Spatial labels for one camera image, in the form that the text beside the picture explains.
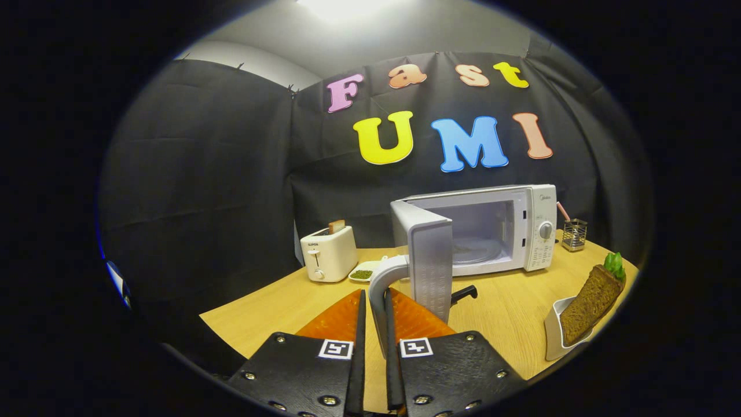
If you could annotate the white plastic tray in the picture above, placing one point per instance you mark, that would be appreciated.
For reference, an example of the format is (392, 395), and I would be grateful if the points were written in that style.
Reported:
(553, 336)

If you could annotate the small dish of green seeds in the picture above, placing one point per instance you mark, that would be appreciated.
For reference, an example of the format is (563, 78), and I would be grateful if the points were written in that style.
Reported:
(362, 274)

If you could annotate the brown bread lettuce sandwich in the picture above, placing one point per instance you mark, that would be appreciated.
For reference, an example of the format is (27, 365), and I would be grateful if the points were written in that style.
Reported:
(587, 301)

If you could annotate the pink striped straw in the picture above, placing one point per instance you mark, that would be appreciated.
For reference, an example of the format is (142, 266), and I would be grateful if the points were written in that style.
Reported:
(562, 211)

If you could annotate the white toaster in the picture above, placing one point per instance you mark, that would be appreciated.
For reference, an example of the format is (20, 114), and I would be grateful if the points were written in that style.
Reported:
(330, 255)

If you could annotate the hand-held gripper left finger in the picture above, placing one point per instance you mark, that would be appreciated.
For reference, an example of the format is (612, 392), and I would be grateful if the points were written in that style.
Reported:
(358, 370)

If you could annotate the toast slice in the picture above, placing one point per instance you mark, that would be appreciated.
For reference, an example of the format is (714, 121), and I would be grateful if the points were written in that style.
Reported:
(337, 226)

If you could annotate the white microwave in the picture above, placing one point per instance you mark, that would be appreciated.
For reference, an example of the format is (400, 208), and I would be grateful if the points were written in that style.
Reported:
(428, 255)

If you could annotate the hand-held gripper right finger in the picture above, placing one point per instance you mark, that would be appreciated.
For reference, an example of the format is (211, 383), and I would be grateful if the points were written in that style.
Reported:
(392, 370)

